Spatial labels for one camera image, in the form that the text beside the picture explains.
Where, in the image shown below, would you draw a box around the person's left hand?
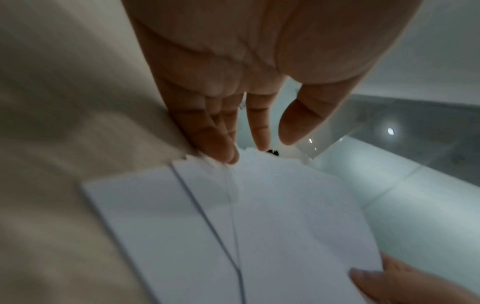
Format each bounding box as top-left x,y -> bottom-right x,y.
121,0 -> 425,165

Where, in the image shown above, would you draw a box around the person's right hand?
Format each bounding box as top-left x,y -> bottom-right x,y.
350,252 -> 480,304

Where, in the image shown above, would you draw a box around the pile of white paper sheets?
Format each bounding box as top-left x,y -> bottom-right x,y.
80,146 -> 386,304

